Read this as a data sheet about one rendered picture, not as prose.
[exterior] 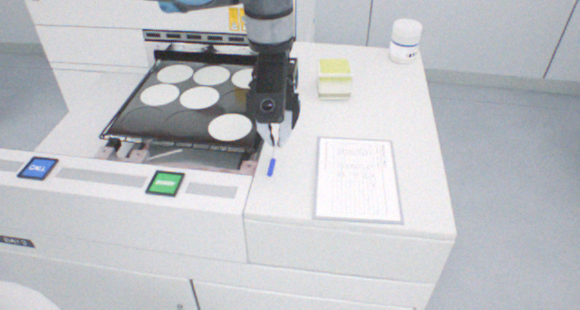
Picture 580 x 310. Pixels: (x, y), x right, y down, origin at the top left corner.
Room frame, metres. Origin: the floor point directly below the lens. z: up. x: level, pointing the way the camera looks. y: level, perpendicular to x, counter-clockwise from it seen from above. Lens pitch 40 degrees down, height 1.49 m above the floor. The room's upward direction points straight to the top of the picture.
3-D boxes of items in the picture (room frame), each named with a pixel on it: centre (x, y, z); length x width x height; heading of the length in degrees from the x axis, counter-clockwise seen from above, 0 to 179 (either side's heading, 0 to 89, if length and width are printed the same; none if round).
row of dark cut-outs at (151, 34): (1.10, 0.21, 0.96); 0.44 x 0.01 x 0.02; 82
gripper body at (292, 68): (0.61, 0.03, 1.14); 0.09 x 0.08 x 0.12; 172
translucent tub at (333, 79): (0.81, -0.10, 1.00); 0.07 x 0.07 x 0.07; 1
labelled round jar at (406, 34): (0.97, -0.29, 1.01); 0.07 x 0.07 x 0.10
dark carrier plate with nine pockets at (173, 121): (0.88, 0.23, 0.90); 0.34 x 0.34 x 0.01; 82
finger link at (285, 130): (0.60, 0.00, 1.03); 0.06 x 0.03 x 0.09; 172
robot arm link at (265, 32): (0.61, 0.03, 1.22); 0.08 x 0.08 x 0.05
